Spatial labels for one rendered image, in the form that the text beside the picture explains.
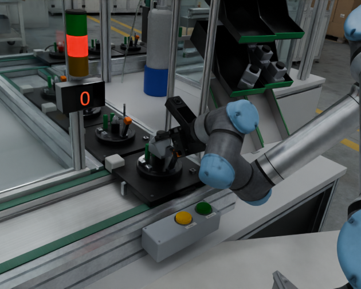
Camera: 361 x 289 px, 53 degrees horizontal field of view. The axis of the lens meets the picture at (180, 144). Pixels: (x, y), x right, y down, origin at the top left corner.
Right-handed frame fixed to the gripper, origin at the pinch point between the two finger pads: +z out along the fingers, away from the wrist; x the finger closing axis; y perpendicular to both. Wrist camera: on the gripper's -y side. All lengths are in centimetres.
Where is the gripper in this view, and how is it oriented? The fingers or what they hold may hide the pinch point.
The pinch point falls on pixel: (160, 137)
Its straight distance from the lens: 105.8
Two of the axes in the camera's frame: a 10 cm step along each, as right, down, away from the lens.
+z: -5.7, 1.8, 8.0
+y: 3.1, 9.5, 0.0
